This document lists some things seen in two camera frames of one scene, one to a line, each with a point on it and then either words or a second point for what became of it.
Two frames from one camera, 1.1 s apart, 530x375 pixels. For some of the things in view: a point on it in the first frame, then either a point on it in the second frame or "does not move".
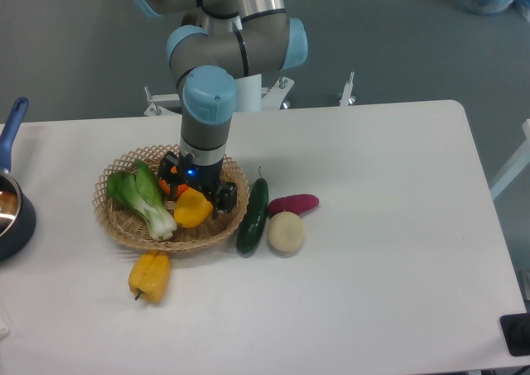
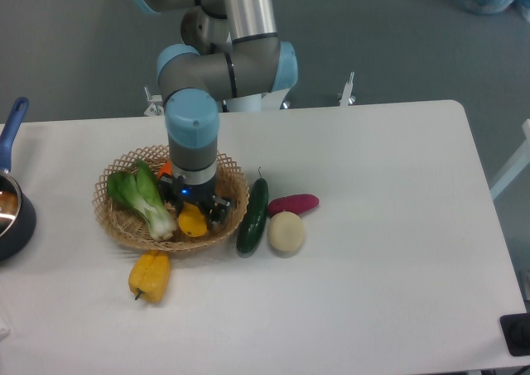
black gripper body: (194, 175) → (179, 192)
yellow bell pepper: (150, 274) does not move
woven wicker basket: (122, 225) does not move
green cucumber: (254, 216) does not move
